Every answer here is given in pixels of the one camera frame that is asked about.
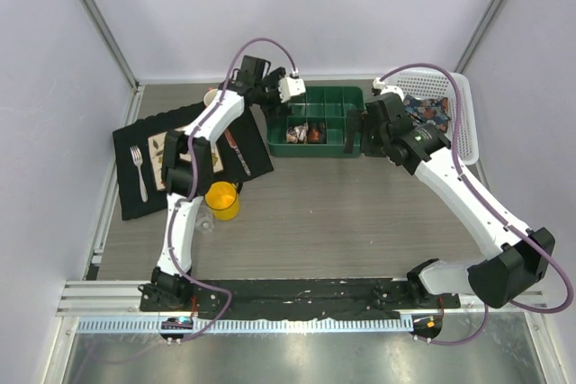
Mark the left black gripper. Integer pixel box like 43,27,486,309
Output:
254,68,294,123

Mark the black orange floral tie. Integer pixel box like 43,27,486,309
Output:
307,122,327,144

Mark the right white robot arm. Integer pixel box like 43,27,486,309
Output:
344,93,555,308

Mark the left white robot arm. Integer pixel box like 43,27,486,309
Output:
139,56,296,311

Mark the rolled tie in tray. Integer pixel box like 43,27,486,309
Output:
285,123,309,144

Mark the orange ceramic mug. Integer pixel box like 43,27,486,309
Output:
202,87,221,108

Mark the black cloth placemat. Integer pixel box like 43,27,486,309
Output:
112,103,274,220

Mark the white plastic basket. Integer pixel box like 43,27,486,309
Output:
384,67,479,165

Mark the blue floral tie in basket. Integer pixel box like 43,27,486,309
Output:
403,95,451,133

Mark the yellow plastic mug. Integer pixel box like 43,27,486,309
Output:
204,182,239,221

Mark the square floral ceramic plate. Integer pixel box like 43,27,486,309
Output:
148,131,224,191

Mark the clear plastic cup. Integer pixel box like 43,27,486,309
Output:
194,207,214,234

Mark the silver fork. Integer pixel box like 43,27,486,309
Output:
130,146,149,202

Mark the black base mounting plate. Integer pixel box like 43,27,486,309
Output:
139,278,461,321

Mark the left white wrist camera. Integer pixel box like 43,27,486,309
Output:
278,73,306,103

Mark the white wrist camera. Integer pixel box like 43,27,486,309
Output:
372,77,402,96
278,73,306,103

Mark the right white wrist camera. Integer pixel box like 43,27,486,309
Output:
372,77,402,96

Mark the orange handled table knife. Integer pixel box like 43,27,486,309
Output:
224,129,251,176

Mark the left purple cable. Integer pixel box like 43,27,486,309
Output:
163,37,301,343

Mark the purple cable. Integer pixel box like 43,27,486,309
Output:
163,37,301,343
377,62,572,346

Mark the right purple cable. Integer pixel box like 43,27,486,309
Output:
377,62,572,346

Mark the aluminium frame rail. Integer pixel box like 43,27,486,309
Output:
58,281,546,315

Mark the white slotted cable duct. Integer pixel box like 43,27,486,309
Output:
76,315,413,335

